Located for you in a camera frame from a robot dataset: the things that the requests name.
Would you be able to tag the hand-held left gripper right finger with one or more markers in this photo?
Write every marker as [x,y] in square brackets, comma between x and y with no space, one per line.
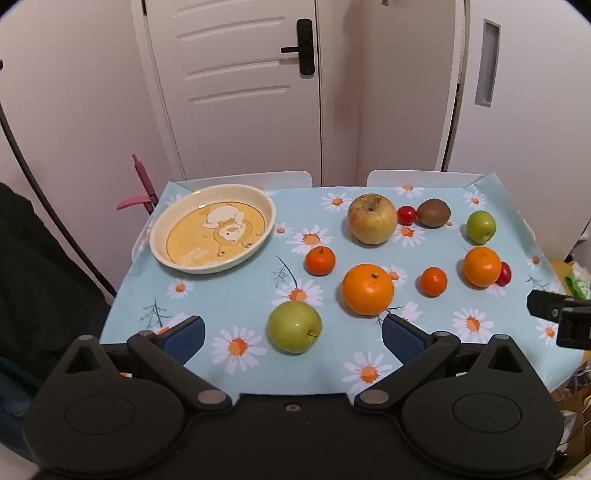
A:
[401,337]

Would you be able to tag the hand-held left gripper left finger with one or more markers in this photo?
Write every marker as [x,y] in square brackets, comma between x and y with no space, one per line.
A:
[184,337]

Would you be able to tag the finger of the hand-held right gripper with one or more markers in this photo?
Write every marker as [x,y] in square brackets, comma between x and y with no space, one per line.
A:
[547,304]

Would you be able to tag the large orange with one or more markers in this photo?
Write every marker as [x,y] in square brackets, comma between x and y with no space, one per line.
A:
[368,290]

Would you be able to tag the large green apple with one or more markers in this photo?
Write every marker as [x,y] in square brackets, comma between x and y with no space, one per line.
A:
[294,327]

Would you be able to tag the cream plate with cartoon print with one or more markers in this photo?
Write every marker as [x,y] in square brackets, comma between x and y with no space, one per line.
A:
[217,230]

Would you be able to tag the small tangerine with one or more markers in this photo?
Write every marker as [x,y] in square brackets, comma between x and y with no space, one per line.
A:
[319,261]
[433,281]

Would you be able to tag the large yellowish apple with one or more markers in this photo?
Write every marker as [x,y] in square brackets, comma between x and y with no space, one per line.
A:
[372,219]

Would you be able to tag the brown kiwi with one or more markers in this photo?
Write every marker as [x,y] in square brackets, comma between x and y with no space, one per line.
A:
[434,213]

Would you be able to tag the green packet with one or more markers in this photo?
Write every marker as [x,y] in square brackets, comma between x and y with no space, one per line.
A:
[579,284]

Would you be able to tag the red cherry tomato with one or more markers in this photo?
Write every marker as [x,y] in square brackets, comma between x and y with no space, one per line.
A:
[505,274]
[407,216]

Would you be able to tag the blue daisy print tablecloth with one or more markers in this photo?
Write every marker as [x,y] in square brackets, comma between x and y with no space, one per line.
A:
[240,286]

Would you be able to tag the medium orange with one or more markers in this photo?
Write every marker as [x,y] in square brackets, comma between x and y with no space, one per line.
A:
[481,266]

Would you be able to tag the small green apple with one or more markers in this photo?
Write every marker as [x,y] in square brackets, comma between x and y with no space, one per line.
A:
[480,227]

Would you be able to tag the cardboard box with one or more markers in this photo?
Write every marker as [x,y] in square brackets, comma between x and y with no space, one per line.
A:
[575,415]

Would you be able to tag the black chair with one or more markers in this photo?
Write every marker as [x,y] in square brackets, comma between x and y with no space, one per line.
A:
[41,300]

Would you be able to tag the white chair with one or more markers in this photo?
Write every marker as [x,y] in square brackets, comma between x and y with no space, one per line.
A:
[244,179]
[415,177]

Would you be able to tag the white sliding door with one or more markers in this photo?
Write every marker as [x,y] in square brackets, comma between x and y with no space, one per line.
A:
[531,115]

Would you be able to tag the white panel door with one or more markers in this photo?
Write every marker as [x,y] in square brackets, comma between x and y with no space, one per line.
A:
[231,115]

